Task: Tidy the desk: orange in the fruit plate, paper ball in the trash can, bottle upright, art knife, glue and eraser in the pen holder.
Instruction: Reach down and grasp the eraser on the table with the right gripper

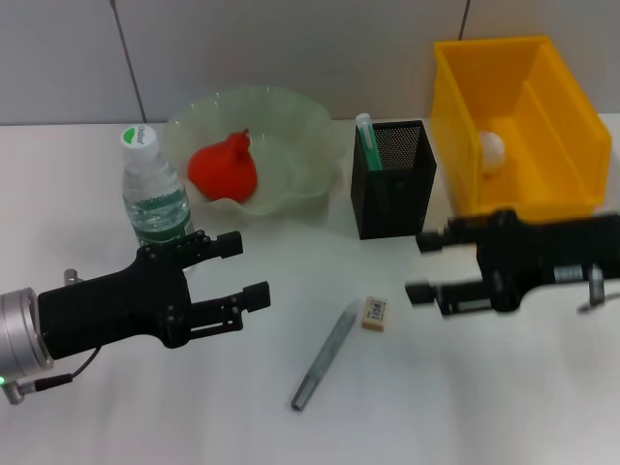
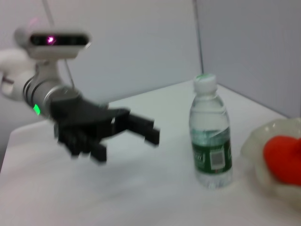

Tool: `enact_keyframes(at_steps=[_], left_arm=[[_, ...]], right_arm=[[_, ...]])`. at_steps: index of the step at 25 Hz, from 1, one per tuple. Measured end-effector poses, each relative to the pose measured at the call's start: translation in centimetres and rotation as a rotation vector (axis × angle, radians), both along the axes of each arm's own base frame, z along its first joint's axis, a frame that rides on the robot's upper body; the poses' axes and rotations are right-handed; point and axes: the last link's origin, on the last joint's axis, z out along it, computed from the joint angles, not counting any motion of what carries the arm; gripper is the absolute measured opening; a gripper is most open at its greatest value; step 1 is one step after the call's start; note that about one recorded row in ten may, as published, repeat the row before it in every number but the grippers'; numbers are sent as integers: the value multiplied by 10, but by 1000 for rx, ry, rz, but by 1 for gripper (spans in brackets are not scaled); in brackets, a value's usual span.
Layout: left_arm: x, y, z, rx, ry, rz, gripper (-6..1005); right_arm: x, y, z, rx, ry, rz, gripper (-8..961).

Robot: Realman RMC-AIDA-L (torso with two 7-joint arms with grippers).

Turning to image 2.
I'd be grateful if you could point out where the clear green-label water bottle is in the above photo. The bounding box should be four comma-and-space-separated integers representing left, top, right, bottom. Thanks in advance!
189, 73, 233, 190

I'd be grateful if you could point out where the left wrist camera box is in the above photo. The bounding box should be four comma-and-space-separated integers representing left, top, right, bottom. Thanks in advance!
14, 28, 92, 61

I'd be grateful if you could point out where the red-orange fruit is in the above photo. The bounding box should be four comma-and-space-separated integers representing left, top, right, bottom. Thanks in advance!
262, 134, 301, 186

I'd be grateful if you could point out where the translucent green fruit plate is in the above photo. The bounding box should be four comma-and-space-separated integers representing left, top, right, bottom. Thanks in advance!
240, 117, 301, 208

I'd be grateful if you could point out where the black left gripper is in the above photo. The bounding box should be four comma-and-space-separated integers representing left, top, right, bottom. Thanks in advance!
49, 97, 161, 166

